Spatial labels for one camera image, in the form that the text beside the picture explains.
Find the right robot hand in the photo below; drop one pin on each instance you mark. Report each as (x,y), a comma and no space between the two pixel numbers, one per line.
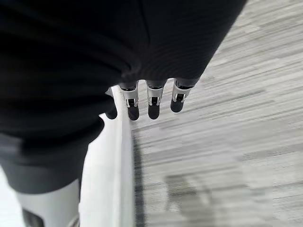
(94,59)

